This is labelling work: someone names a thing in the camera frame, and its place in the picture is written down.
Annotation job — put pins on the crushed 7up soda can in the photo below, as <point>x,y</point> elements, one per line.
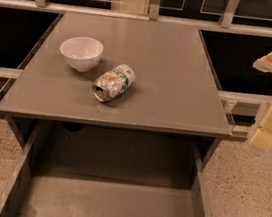
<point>113,83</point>

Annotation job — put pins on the grey cabinet with top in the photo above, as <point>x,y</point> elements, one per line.
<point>152,76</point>

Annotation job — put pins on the open grey top drawer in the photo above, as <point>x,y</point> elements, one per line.
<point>99,172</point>

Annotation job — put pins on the white ceramic bowl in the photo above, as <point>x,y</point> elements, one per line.
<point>82,53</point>

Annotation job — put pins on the metal railing frame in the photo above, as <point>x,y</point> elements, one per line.
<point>149,11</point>

